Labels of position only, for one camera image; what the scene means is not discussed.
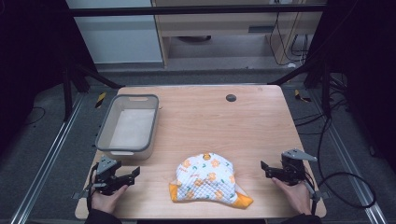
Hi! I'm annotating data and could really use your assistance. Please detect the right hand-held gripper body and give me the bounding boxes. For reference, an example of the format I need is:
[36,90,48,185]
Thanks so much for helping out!
[270,147,318,187]

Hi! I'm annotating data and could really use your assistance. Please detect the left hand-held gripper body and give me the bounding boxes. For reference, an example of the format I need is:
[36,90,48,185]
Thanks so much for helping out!
[90,155,129,196]

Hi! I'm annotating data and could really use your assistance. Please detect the person's left hand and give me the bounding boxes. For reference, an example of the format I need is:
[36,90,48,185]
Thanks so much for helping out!
[91,184,130,216]

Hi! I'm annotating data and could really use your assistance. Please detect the person's right hand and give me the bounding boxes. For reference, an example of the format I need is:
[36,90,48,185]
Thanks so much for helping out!
[271,176,313,216]

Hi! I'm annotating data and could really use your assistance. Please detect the white basket with grey rim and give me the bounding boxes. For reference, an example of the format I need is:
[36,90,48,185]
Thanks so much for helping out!
[94,93,160,162]

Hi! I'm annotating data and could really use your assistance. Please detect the quilted white orange flowered cloth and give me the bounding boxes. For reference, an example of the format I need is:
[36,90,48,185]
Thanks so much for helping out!
[168,151,254,209]

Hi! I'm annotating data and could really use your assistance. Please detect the black yellow striped tape marker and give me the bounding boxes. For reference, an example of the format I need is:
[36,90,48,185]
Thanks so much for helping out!
[293,89,313,104]
[94,91,107,109]

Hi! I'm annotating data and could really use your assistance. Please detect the white cabinet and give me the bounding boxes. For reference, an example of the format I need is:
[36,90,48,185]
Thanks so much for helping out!
[65,0,164,65]

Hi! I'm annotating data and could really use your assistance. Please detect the light wooden desk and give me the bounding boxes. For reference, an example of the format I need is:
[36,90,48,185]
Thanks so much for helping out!
[150,0,329,68]

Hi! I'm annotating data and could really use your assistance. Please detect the left hand-held gripper cable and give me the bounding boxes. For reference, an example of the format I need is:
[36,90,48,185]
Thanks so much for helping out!
[86,163,99,213]

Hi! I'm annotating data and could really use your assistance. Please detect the hand-held gripper cable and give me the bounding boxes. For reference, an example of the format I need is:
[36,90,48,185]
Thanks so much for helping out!
[86,163,99,213]
[303,172,322,217]

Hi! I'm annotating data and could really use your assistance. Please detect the right hand-held gripper cable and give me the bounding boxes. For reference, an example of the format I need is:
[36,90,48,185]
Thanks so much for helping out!
[303,172,322,217]

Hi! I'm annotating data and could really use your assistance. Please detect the aluminium floor rail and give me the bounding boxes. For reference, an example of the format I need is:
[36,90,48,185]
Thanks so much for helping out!
[311,90,389,224]
[9,92,86,224]

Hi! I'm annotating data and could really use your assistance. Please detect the long black looped floor cable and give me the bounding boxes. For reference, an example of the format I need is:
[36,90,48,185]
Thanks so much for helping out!
[316,116,377,209]

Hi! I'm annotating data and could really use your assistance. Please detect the black metal frame stand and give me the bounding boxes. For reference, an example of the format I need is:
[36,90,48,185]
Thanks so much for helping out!
[268,57,333,119]
[61,57,126,123]

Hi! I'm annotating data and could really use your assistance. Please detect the thin black floor cable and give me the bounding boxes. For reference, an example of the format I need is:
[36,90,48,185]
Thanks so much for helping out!
[23,105,47,127]

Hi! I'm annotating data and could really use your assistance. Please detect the black cables under desk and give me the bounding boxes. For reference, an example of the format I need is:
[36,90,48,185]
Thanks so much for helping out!
[268,12,310,67]

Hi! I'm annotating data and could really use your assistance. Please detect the black horizontal frame bar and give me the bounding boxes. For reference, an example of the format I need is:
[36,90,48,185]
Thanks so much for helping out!
[68,4,327,18]

